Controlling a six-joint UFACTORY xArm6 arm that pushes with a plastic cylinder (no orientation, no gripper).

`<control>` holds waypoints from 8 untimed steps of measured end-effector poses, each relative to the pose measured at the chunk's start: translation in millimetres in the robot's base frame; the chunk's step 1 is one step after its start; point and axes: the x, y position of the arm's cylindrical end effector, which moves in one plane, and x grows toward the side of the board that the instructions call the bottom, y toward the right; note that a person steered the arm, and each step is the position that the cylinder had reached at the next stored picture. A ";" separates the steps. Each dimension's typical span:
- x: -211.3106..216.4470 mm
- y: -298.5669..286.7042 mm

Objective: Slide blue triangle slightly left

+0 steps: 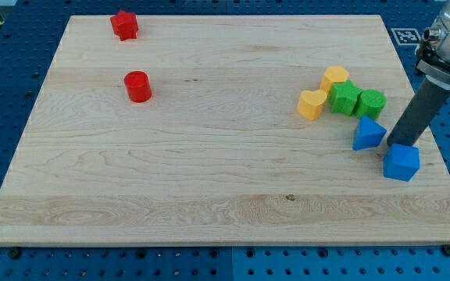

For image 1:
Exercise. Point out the yellow pentagon block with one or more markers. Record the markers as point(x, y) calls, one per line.
point(333, 75)

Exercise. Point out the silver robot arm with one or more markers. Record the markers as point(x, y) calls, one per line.
point(433, 56)

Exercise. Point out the yellow heart block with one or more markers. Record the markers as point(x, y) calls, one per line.
point(311, 104)

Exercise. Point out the blue triangle block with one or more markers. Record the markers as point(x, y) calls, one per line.
point(368, 134)

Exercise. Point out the light wooden board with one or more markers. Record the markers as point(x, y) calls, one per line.
point(219, 155)

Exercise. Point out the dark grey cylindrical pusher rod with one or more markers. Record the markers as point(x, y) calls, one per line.
point(420, 111)

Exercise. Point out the blue cube block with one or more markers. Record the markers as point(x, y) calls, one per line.
point(401, 162)

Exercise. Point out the green cylinder block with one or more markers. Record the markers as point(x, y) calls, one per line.
point(370, 103)

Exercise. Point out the red star block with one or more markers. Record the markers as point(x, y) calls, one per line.
point(125, 25)

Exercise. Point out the red cylinder block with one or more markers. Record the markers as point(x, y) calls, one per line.
point(138, 86)

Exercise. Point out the white fiducial marker tag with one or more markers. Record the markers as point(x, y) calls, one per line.
point(405, 36)

